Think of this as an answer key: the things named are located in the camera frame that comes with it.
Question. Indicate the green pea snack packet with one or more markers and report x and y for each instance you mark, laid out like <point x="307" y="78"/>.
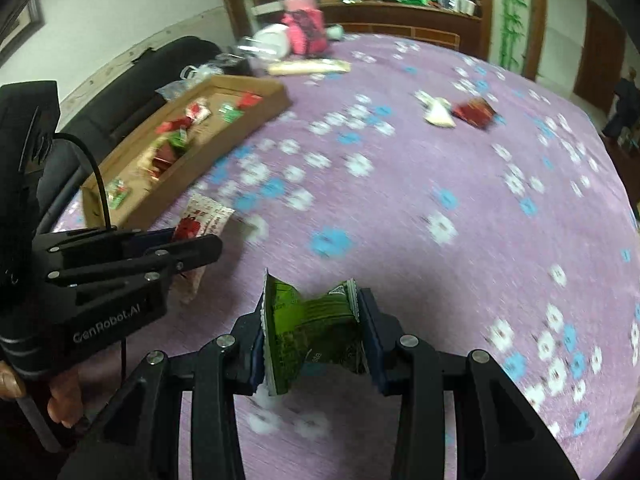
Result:
<point x="310" y="327"/>

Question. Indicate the cream tube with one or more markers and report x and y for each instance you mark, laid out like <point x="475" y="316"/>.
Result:
<point x="310" y="66"/>

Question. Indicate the clear plastic bag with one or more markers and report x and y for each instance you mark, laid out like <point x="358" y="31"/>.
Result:
<point x="187" y="80"/>

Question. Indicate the dark framed wall picture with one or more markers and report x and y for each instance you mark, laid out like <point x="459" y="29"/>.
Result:
<point x="25" y="25"/>

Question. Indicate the light green cloth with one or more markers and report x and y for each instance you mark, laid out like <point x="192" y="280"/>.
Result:
<point x="335" y="31"/>

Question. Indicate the wooden cabinet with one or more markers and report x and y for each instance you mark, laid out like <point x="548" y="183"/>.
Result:
<point x="400" y="10"/>

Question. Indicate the red white small packet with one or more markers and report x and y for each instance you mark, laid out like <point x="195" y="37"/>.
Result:
<point x="197" y="111"/>

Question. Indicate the person's left hand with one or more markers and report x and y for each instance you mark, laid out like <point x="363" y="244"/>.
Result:
<point x="65" y="402"/>

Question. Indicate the purple floral cloth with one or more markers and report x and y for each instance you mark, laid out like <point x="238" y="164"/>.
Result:
<point x="400" y="210"/>

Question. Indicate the pink knitted sleeve jar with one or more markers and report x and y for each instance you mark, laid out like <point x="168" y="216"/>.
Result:
<point x="305" y="27"/>

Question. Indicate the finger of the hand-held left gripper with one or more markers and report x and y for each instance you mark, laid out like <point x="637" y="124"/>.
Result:
<point x="147" y="241"/>
<point x="200" y="250"/>

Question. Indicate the dark blue cloth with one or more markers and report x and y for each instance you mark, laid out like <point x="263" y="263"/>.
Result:
<point x="622" y="105"/>

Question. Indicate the brown cardboard tray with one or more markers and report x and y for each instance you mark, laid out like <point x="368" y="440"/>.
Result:
<point x="200" y="160"/>

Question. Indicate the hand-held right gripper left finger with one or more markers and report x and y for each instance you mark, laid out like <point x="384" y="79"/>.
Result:
<point x="257" y="356"/>

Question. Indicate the white red printed snack packet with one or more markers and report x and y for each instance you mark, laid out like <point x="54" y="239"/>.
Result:
<point x="202" y="215"/>

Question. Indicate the clear plastic cup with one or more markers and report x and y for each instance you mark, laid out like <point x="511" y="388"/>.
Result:
<point x="245" y="49"/>

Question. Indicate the green bamboo wall decal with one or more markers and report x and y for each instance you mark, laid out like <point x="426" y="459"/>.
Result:
<point x="512" y="15"/>

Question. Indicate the black sofa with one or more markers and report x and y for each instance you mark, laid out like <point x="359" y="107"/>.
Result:
<point x="125" y="90"/>

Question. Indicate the white cup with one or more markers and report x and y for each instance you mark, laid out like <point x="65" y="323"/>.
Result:
<point x="272" y="40"/>

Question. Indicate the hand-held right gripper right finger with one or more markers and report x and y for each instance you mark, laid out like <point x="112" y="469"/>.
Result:
<point x="371" y="340"/>

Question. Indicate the green red small packet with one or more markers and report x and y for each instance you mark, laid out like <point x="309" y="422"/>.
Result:
<point x="119" y="194"/>

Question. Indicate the brown wooden door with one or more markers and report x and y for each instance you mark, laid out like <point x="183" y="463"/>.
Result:
<point x="597" y="55"/>

